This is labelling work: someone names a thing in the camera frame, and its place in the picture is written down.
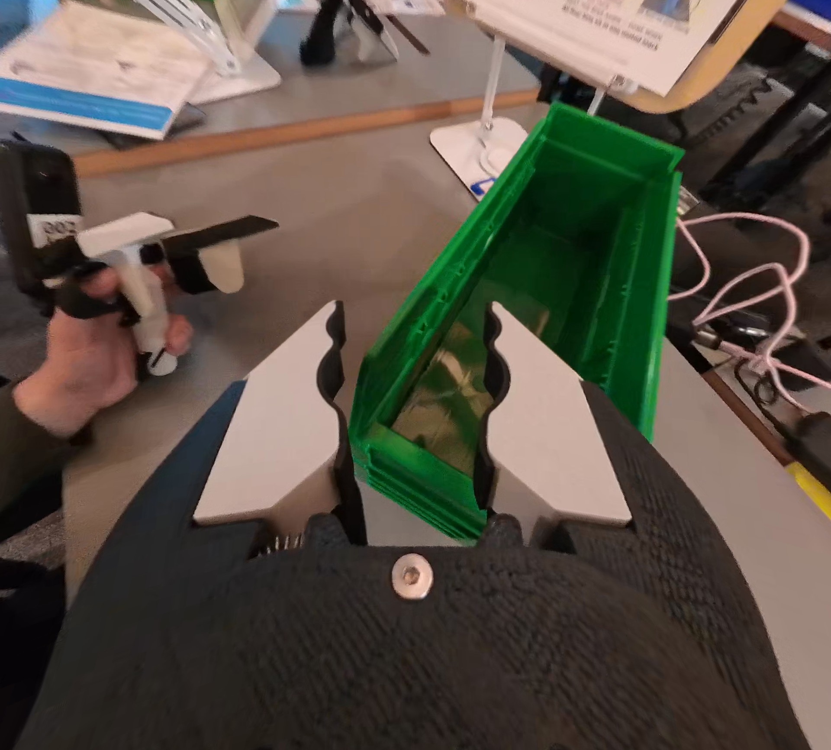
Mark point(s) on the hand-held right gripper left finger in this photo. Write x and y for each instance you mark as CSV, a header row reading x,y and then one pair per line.
x,y
272,445

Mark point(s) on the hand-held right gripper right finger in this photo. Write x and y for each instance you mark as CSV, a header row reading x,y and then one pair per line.
x,y
552,445

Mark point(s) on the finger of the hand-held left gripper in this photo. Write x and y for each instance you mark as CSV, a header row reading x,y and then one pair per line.
x,y
224,266
130,233

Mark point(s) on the green plastic bin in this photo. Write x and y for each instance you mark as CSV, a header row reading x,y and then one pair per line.
x,y
389,480
448,526
571,211

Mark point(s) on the person's left forearm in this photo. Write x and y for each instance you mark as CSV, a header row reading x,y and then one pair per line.
x,y
32,458

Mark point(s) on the person's left hand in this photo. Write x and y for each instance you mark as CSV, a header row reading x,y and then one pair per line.
x,y
84,367

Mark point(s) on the white blue booklet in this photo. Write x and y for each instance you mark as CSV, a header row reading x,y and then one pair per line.
x,y
97,74

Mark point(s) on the grey table with wooden edge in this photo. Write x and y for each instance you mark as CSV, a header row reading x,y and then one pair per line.
x,y
389,81

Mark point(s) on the idle hand-held gripper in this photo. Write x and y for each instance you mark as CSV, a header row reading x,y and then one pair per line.
x,y
321,35

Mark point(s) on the black power adapter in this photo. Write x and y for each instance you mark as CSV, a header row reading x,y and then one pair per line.
x,y
818,438

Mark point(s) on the yellow tape strip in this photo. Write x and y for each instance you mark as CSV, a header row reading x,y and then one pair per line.
x,y
815,490

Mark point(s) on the dark office chair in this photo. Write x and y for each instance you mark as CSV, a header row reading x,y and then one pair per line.
x,y
746,113

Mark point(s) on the white instruction sheet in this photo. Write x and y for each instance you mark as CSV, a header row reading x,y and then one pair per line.
x,y
584,16

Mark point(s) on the brown wooden table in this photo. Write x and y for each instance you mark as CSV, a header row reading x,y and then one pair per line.
x,y
802,26

